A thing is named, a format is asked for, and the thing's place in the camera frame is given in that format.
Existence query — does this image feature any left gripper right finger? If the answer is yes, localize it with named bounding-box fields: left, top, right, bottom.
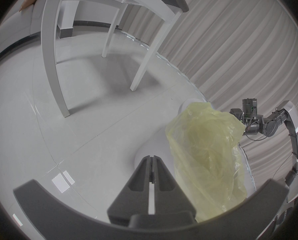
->
left=151, top=155, right=197, bottom=222

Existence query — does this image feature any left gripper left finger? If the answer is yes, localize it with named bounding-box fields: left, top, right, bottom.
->
left=107, top=155, right=152, bottom=226

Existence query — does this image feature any yellow plastic bag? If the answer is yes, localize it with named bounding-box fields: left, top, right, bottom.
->
left=165, top=102, right=247, bottom=223

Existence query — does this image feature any white trash bin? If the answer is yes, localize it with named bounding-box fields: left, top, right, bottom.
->
left=135, top=98, right=215, bottom=184

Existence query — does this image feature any white curtain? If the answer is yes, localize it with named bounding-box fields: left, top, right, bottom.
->
left=119, top=0, right=298, bottom=204

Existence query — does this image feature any white chair with grey seat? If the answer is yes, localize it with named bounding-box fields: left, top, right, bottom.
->
left=40, top=0, right=189, bottom=118

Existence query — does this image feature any pale grey sofa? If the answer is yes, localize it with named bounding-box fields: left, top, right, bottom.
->
left=0, top=0, right=59, bottom=59

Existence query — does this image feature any black cable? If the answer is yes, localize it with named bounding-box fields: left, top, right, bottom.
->
left=243, top=133, right=268, bottom=141

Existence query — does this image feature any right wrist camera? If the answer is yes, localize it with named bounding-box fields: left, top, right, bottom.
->
left=229, top=107, right=244, bottom=121

